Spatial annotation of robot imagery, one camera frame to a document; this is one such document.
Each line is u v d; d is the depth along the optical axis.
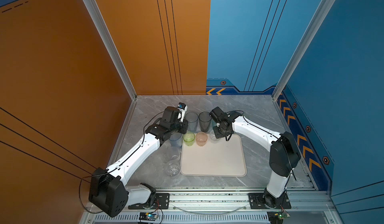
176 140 0.83
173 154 0.87
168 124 0.60
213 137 0.79
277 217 0.70
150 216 0.71
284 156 0.47
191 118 0.97
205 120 0.85
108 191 0.38
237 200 0.75
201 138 0.93
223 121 0.63
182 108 0.71
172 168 0.80
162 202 0.74
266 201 0.66
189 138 0.94
